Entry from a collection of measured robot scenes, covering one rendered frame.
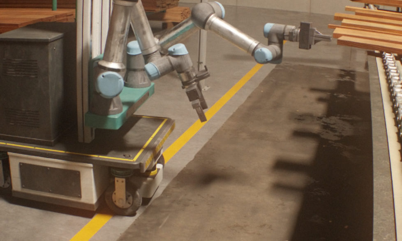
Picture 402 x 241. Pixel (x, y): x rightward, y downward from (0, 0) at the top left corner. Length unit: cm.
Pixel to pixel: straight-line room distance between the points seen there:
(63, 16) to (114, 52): 294
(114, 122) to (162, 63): 34
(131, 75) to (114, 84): 64
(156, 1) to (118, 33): 516
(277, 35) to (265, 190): 85
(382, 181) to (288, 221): 159
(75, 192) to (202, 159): 102
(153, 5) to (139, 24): 501
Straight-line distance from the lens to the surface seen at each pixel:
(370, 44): 245
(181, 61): 226
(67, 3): 795
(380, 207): 93
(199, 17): 260
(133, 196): 254
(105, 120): 237
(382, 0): 585
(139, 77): 283
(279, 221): 260
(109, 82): 220
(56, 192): 258
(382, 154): 118
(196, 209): 266
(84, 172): 248
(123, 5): 218
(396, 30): 324
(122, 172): 248
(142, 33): 234
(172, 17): 896
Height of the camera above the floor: 121
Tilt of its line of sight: 16 degrees down
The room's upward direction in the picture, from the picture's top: 2 degrees clockwise
